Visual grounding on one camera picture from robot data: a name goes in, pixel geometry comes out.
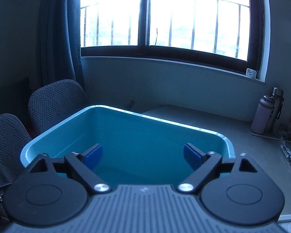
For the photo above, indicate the pink water bottle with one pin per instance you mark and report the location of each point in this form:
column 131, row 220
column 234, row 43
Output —
column 261, row 116

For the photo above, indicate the blue plastic bin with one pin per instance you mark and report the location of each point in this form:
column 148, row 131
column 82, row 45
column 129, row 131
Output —
column 140, row 136

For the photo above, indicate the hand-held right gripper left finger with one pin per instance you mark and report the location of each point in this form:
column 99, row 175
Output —
column 94, row 154

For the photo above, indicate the steel thermos bottle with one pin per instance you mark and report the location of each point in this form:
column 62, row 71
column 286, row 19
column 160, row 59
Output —
column 277, row 102

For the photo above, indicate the small white sill device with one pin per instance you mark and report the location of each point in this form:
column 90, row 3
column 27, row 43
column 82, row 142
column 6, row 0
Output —
column 251, row 73

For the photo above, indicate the grey textured chair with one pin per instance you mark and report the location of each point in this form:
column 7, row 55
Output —
column 7, row 148

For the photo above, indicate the thin wooden stick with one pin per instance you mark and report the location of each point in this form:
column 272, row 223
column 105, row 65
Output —
column 266, row 136

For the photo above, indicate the white plastic tray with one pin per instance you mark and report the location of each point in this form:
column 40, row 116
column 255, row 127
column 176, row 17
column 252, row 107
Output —
column 289, row 223

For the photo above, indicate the grey desktop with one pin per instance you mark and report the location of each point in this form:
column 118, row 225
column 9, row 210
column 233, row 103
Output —
column 242, row 150

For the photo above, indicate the clear plastic bag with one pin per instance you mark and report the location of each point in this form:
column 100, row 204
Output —
column 287, row 154

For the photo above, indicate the dark blue curtain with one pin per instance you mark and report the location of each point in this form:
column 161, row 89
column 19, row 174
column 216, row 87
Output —
column 60, row 34

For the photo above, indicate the grey patterned chair back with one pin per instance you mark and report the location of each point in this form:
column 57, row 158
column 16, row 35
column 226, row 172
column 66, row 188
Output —
column 55, row 104

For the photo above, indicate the barred window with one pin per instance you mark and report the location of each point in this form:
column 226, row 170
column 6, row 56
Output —
column 174, row 17

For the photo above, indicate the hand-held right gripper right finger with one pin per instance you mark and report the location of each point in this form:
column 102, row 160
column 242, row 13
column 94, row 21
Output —
column 192, row 155

